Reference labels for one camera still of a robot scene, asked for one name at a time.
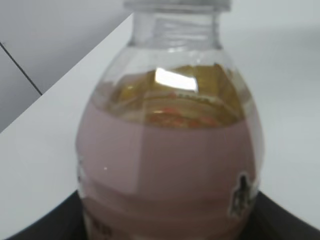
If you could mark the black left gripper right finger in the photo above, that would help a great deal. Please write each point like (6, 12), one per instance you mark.
(269, 221)

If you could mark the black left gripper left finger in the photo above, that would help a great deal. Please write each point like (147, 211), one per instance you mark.
(65, 222)

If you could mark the pink peach tea bottle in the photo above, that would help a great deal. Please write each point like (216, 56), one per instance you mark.
(170, 144)

